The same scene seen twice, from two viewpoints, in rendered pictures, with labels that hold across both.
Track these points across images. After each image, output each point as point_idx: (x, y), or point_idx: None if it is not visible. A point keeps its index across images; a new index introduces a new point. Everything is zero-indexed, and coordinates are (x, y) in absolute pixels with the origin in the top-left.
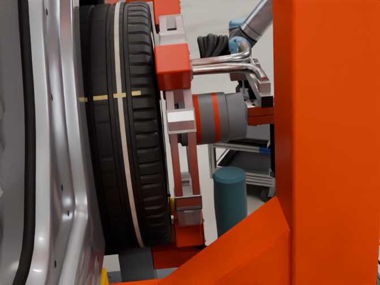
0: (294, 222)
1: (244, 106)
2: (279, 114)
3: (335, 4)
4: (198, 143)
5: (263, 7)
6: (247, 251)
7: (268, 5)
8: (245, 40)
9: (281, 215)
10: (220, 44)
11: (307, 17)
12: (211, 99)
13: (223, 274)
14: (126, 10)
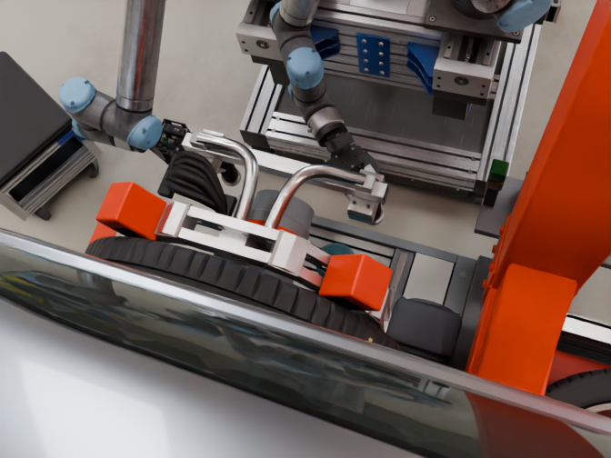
0: (589, 277)
1: (303, 201)
2: (548, 233)
3: None
4: None
5: (145, 66)
6: (550, 321)
7: (151, 59)
8: (153, 119)
9: (548, 275)
10: (210, 172)
11: None
12: None
13: (549, 351)
14: (218, 289)
